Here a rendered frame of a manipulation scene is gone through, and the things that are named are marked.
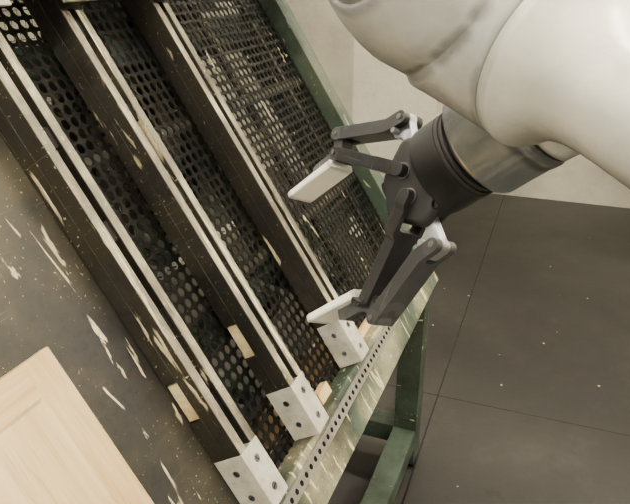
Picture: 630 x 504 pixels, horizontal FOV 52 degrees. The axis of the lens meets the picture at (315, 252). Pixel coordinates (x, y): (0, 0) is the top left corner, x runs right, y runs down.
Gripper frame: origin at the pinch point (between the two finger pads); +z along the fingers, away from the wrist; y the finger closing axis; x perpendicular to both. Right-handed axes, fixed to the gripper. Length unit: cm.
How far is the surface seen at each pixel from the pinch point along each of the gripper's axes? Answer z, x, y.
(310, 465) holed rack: 66, -50, -11
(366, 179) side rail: 86, -108, 84
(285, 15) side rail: 75, -73, 131
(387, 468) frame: 130, -137, -6
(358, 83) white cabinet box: 189, -239, 251
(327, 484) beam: 68, -55, -15
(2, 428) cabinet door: 54, 14, -5
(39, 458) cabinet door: 56, 8, -9
